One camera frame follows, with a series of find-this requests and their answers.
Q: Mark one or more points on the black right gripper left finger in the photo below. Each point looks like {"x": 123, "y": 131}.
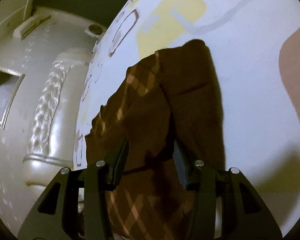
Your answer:
{"x": 55, "y": 213}

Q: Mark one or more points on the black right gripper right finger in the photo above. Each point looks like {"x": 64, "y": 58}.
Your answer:
{"x": 244, "y": 214}

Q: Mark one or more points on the brown plaid sweater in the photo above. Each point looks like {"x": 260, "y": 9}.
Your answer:
{"x": 172, "y": 96}

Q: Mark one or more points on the framed wedding photo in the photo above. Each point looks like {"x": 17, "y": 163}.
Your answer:
{"x": 10, "y": 81}

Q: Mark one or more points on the cream tufted leather headboard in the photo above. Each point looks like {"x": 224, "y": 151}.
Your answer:
{"x": 53, "y": 128}

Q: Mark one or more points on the white patterned bed quilt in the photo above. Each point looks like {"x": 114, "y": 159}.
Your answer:
{"x": 245, "y": 37}

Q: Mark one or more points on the white wall air conditioner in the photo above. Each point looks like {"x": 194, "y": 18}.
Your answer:
{"x": 29, "y": 25}

